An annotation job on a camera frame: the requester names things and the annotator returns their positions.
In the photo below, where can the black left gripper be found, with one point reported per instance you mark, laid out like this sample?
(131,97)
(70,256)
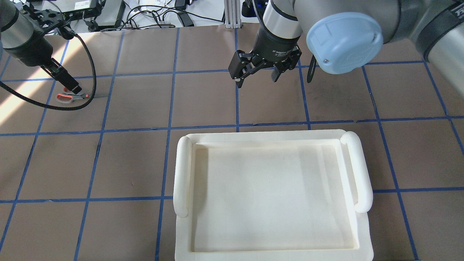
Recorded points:
(29,52)

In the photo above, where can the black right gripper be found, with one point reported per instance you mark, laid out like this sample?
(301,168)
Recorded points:
(276,46)

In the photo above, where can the orange grey handled scissors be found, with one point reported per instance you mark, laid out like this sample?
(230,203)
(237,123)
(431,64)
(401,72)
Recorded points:
(68,97)

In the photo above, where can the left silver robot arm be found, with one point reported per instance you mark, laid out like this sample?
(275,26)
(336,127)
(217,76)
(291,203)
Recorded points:
(23,37)

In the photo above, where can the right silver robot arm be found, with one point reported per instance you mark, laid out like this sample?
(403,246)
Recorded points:
(343,35)

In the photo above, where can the black electronics box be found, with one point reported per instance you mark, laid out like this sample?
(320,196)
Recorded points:
(104,14)

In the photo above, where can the black power adapter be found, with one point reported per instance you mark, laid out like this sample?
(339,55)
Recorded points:
(185,19)

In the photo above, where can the white foam tray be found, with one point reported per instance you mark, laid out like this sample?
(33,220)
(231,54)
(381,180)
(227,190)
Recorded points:
(272,196)

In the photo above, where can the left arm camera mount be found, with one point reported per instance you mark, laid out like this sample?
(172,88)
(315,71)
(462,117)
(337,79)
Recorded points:
(46,21)

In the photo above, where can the aluminium frame post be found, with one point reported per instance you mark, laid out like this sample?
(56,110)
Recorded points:
(232,14)

